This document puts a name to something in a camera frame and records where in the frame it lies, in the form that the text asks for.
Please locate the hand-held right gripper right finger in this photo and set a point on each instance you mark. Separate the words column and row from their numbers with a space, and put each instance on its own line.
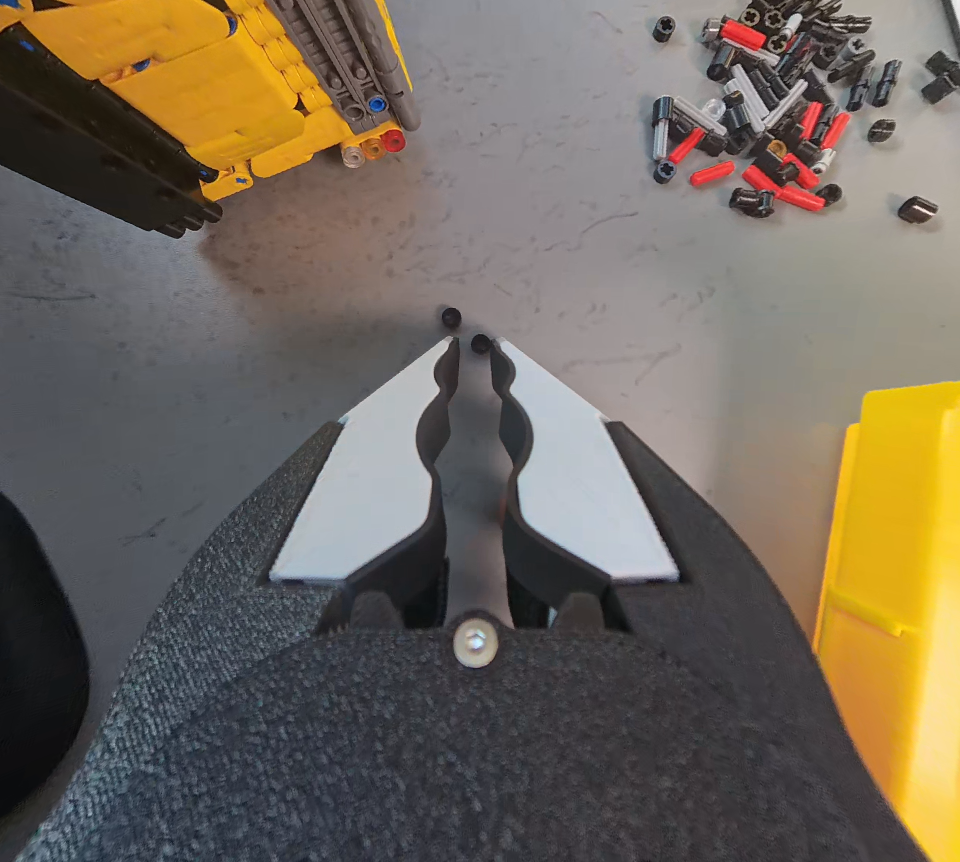
column 585, row 494

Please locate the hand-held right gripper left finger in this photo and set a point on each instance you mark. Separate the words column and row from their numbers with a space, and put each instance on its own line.
column 360, row 494

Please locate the small black lego bush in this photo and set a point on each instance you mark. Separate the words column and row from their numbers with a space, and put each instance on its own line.
column 480, row 344
column 451, row 316

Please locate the yellow lego vehicle model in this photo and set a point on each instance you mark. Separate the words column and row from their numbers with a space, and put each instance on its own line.
column 187, row 51

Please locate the pile of small lego pins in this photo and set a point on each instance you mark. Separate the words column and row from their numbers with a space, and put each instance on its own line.
column 780, row 89

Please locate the yellow storage bin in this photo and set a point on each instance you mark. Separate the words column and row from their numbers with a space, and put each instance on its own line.
column 900, row 577

